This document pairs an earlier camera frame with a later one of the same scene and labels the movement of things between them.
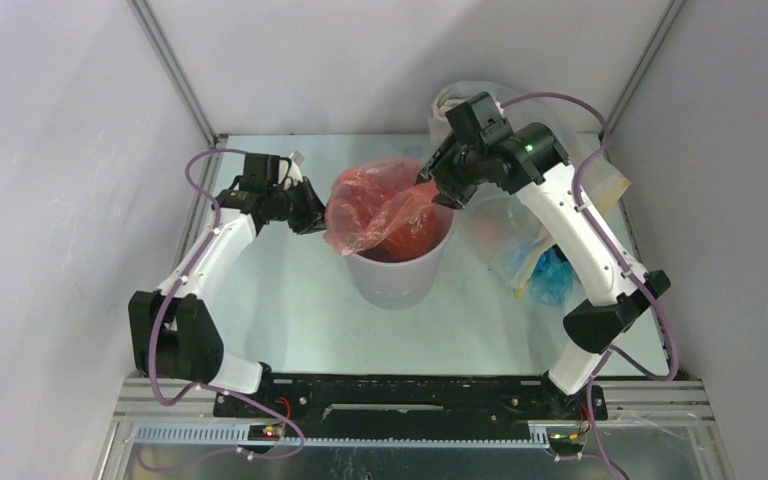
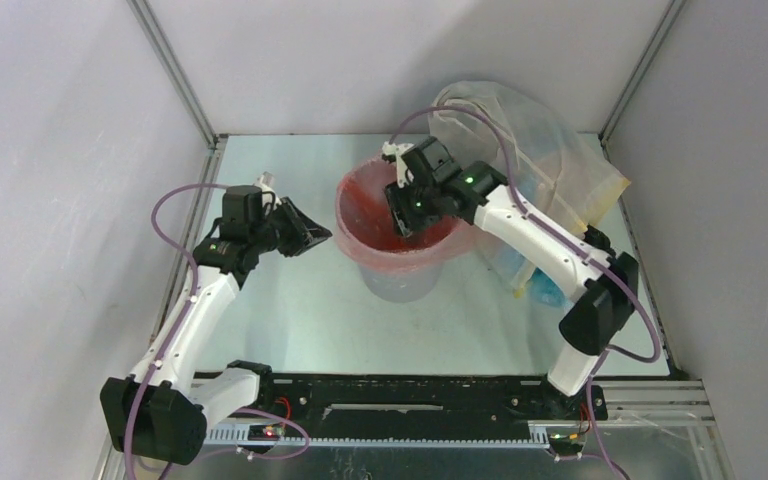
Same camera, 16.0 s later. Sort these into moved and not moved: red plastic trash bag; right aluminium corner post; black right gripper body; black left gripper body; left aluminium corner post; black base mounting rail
Moved: black right gripper body; red plastic trash bag; black left gripper body
Not moved: black base mounting rail; left aluminium corner post; right aluminium corner post
